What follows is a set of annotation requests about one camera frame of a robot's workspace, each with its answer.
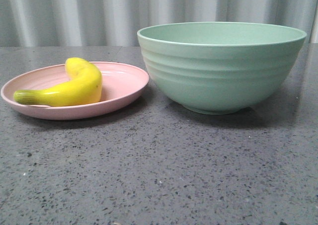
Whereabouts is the yellow banana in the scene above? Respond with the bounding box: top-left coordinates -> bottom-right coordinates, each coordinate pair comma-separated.
13,57 -> 102,107

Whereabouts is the pink plate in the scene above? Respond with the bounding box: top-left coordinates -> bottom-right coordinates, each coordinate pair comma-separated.
1,62 -> 149,120

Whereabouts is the green ribbed bowl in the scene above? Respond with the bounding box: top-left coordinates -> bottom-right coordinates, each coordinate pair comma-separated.
137,22 -> 307,115

